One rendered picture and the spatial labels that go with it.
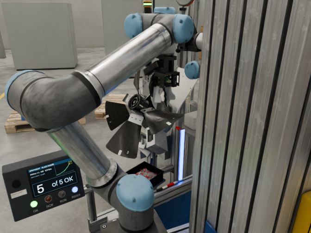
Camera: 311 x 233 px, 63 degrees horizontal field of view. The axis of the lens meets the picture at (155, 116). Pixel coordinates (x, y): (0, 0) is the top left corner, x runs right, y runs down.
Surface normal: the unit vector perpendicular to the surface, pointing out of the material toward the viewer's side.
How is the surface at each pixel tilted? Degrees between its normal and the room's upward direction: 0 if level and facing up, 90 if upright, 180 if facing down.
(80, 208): 0
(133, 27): 90
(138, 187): 8
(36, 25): 90
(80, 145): 91
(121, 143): 50
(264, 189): 90
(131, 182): 8
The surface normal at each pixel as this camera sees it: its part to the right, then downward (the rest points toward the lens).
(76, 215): 0.00, -0.92
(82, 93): 0.44, 0.03
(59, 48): 0.18, 0.38
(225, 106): -0.93, 0.14
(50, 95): 0.01, -0.18
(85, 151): 0.61, 0.36
